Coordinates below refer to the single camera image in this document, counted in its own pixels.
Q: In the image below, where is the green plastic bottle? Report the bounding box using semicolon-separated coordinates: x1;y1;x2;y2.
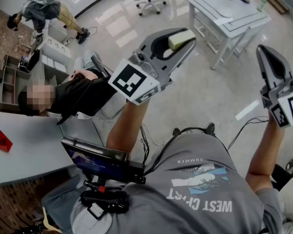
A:
256;0;268;13

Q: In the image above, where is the person's right black shoe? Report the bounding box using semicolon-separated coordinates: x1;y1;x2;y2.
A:
205;122;216;136

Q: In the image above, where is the white square table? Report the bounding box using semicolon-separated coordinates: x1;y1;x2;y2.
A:
185;0;272;70

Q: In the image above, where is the thin black cable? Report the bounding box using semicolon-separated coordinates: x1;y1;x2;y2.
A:
138;124;151;173
227;116;270;152

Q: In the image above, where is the grey open shelf unit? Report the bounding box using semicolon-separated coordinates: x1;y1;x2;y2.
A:
0;54;33;113

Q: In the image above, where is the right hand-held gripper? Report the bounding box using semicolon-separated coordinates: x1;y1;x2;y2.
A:
255;44;293;129

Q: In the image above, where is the black chest-mounted monitor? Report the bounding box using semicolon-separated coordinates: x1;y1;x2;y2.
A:
61;137;147;184

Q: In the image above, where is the thick black chest cable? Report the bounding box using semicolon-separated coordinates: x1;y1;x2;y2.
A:
143;126;216;178

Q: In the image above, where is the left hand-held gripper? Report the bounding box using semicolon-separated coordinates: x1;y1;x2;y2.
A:
108;27;197;106

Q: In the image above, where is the red triangular sign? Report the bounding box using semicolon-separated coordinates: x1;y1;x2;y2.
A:
0;130;14;153

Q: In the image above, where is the black strapped waist pack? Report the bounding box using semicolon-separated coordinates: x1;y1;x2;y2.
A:
80;179;130;220

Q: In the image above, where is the white drawer cabinet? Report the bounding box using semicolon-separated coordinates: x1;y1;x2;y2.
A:
42;39;73;73

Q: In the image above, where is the white fabric bundle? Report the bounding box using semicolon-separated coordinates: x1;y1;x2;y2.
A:
277;176;293;230

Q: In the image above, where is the person's left forearm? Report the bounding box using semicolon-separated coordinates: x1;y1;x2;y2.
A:
105;98;151;155

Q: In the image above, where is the yellow sponge block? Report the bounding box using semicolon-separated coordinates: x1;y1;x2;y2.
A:
167;29;196;51

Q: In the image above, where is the person's right forearm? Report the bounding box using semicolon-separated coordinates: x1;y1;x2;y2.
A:
245;116;286;193

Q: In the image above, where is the person's grey printed t-shirt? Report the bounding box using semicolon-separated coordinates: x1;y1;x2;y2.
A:
70;133;284;234

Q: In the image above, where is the white round plate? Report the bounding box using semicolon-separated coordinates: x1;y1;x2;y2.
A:
216;7;234;19

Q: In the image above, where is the grey desk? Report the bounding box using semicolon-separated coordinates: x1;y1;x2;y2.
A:
0;110;77;186

